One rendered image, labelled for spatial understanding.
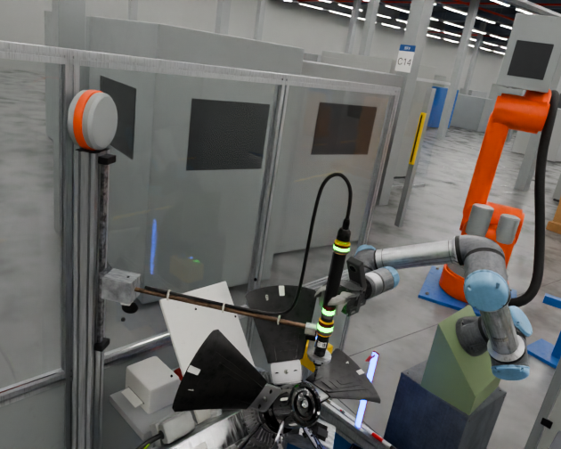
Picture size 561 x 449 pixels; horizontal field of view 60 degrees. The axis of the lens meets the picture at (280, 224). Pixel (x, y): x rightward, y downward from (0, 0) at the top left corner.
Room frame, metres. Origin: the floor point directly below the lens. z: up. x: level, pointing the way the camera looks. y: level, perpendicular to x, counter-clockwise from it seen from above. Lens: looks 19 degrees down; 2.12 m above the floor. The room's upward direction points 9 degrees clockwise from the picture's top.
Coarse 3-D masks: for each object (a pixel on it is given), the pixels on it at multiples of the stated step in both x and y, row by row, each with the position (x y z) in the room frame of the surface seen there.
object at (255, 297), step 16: (272, 288) 1.35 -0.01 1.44; (288, 288) 1.36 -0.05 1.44; (304, 288) 1.37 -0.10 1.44; (256, 304) 1.31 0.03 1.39; (272, 304) 1.32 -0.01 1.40; (288, 304) 1.32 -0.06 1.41; (304, 304) 1.33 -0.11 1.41; (256, 320) 1.29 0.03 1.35; (304, 320) 1.30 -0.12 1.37; (272, 336) 1.26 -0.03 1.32; (288, 336) 1.26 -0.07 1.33; (304, 336) 1.26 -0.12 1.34; (272, 352) 1.23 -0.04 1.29; (288, 352) 1.23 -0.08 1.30; (304, 352) 1.23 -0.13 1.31
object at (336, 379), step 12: (336, 348) 1.45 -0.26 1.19; (336, 360) 1.40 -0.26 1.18; (348, 360) 1.42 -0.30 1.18; (324, 372) 1.32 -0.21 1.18; (336, 372) 1.33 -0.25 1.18; (348, 372) 1.35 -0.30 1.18; (324, 384) 1.26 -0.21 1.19; (336, 384) 1.27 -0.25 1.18; (348, 384) 1.29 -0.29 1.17; (360, 384) 1.32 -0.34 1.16; (372, 384) 1.36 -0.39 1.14; (336, 396) 1.21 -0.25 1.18; (348, 396) 1.24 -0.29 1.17; (360, 396) 1.26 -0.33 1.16; (372, 396) 1.30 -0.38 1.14
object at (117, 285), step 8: (104, 272) 1.28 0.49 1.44; (112, 272) 1.30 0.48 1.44; (120, 272) 1.31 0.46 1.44; (128, 272) 1.31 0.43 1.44; (104, 280) 1.25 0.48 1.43; (112, 280) 1.25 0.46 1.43; (120, 280) 1.26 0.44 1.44; (128, 280) 1.26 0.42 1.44; (136, 280) 1.28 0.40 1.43; (104, 288) 1.25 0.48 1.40; (112, 288) 1.25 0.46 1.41; (120, 288) 1.25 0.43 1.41; (128, 288) 1.24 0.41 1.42; (104, 296) 1.25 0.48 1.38; (112, 296) 1.25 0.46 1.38; (120, 296) 1.25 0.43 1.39; (128, 296) 1.24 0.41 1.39; (136, 296) 1.29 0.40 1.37; (128, 304) 1.24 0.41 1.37
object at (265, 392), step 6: (270, 384) 1.11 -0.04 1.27; (264, 390) 1.10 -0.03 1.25; (276, 390) 1.11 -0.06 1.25; (258, 396) 1.10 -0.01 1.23; (270, 396) 1.11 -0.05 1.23; (276, 396) 1.12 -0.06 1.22; (258, 402) 1.10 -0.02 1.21; (264, 402) 1.11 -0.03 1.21; (270, 402) 1.11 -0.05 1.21; (252, 408) 1.09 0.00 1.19; (264, 408) 1.11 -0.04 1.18
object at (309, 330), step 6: (306, 324) 1.22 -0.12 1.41; (306, 330) 1.20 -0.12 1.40; (312, 330) 1.20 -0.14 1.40; (306, 336) 1.20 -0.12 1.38; (312, 336) 1.20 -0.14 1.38; (312, 342) 1.20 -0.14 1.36; (312, 348) 1.20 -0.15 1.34; (312, 354) 1.20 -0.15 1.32; (330, 354) 1.22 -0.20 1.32; (312, 360) 1.18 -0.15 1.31; (318, 360) 1.18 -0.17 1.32; (324, 360) 1.18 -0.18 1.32
